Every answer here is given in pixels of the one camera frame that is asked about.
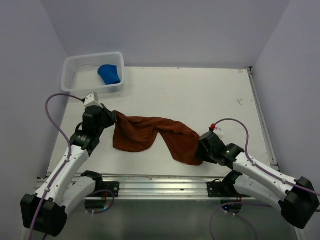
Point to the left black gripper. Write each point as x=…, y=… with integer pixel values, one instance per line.
x=111, y=116

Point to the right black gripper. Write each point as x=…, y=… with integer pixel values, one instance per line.
x=202, y=148

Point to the brown towel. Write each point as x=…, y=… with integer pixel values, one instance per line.
x=136, y=134

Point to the blue towel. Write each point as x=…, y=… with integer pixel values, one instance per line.
x=109, y=74

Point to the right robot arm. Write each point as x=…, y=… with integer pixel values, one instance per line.
x=295, y=199

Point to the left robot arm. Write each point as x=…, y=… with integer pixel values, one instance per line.
x=47, y=210

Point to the white plastic basket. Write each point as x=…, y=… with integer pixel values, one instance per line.
x=80, y=74

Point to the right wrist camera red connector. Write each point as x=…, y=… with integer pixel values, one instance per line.
x=218, y=131

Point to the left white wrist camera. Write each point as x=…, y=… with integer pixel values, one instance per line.
x=90, y=100

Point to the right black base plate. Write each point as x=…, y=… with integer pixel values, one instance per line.
x=220, y=189

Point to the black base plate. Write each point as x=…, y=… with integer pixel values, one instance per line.
x=112, y=186
x=220, y=189

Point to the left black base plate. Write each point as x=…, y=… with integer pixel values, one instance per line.
x=112, y=186

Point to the aluminium mounting rail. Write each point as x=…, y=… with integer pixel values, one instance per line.
x=143, y=187

